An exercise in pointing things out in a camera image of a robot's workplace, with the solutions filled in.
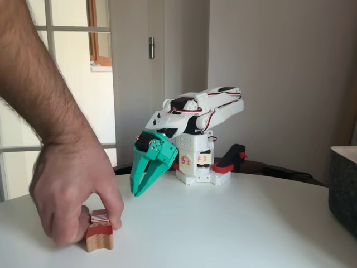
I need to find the red painted wooden block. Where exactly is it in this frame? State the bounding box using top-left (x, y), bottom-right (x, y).
top-left (85, 209), bottom-right (114, 253)

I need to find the person's hairy forearm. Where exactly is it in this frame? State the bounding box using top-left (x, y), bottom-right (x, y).
top-left (0, 0), bottom-right (98, 147)

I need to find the dark grey felt basket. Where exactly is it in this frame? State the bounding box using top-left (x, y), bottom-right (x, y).
top-left (328, 145), bottom-right (357, 240)

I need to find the person's bare hand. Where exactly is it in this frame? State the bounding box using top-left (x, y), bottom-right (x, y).
top-left (28, 138), bottom-right (126, 247)

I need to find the yellow sticker marked F5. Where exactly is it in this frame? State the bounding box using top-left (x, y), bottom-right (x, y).
top-left (180, 152), bottom-right (193, 169)

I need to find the dark brown wooden furniture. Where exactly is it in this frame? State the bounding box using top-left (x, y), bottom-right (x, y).
top-left (111, 157), bottom-right (327, 187)

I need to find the white framed glass door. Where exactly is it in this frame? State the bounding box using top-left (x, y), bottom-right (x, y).
top-left (0, 0), bottom-right (118, 202)

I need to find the brown wooden window frame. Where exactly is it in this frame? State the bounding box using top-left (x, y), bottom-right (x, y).
top-left (88, 0), bottom-right (113, 68)

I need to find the thin black cable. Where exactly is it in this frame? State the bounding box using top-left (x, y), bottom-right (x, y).
top-left (262, 166), bottom-right (316, 179)

